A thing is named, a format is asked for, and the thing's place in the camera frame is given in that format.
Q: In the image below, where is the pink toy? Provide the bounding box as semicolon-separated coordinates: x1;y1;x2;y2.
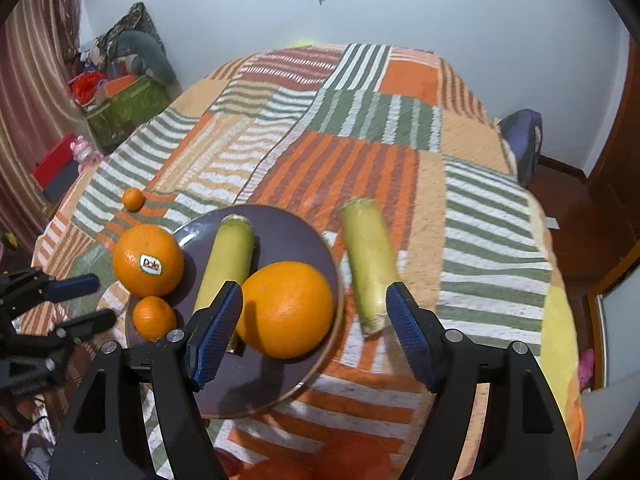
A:
70;136;104;169

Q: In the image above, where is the grey cloth bundle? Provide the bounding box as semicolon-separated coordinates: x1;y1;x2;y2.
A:
116;30;179;85

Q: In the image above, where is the green storage box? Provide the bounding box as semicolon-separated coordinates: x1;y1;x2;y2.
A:
84;75;172;155

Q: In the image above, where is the orange with sticker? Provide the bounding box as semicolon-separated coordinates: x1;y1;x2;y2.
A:
112;224;185;298

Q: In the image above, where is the pink cloth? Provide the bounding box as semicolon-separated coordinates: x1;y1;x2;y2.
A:
578;349;597;392

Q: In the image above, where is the striped red curtain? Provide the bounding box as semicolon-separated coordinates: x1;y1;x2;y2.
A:
0;0;85;243

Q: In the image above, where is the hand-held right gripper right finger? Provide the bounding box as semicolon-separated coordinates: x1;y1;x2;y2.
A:
384;281;581;480

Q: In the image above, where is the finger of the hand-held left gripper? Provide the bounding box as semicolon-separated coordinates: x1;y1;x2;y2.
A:
0;267;101;317
0;309;117;361

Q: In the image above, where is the dark round plate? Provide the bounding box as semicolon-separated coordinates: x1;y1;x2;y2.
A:
125;204;346;418

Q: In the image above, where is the brown wooden door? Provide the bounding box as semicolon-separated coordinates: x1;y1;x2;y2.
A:
582;35;640;301

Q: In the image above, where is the red plastic bag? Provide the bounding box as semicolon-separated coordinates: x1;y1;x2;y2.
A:
69;71;109;107

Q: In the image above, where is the striped patchwork blanket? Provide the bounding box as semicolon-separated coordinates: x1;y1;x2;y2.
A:
31;42;586;480

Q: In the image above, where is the yellow bed sheet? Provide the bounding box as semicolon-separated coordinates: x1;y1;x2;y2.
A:
529;210;586;456

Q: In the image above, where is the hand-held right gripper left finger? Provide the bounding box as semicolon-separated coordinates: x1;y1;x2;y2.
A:
47;280;246;480

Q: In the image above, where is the large orange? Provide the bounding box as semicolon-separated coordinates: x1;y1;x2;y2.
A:
235;261;335;360

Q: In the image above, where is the corn cob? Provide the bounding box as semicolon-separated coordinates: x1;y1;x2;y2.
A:
192;214;257;356
340;197;401;336

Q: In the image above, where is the red flat box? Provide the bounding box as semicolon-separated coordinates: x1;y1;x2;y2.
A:
30;134;81;190

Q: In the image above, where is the camouflage cushion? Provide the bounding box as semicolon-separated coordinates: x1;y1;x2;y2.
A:
94;2;167;63

